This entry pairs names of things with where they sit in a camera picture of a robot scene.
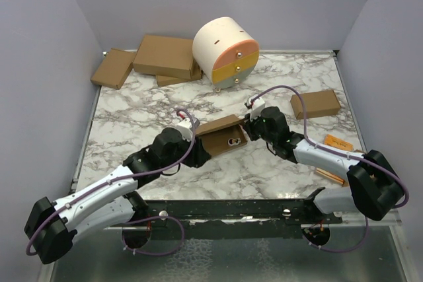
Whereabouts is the large folded cardboard box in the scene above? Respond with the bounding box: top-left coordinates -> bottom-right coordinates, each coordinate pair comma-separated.
132,34 -> 194,79

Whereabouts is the small cartoon sticker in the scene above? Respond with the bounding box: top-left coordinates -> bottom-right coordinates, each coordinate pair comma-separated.
227,138 -> 241,147

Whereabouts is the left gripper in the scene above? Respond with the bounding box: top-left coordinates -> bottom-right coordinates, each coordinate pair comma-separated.
161,131 -> 212,170

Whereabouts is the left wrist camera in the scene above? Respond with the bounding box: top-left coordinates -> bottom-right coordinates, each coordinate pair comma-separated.
175,117 -> 200,142

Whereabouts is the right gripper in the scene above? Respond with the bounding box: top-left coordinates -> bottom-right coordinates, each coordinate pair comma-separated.
243,110 -> 276,145

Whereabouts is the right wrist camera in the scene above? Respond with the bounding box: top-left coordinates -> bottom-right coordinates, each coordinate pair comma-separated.
245,97 -> 266,121

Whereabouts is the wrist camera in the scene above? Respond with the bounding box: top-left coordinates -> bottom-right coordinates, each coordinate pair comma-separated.
175,117 -> 200,142
245,97 -> 266,121

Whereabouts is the cardboard box under large box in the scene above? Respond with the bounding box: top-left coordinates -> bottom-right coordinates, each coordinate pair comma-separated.
156,68 -> 202,87

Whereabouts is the orange paperback book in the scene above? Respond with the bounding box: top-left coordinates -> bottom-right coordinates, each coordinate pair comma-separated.
313,134 -> 354,186

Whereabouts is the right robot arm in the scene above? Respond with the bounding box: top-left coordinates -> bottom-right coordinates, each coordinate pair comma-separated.
242,106 -> 406,223

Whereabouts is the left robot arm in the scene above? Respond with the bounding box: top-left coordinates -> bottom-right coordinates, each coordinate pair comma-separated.
24,127 -> 212,264

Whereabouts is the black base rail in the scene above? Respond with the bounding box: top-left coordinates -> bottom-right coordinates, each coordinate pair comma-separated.
108,198 -> 344,240

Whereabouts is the round cream drawer cabinet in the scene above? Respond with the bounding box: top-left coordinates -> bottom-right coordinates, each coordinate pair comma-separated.
192,17 -> 260,90

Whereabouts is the small folded cardboard box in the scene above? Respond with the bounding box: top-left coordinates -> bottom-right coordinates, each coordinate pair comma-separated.
290,90 -> 341,120

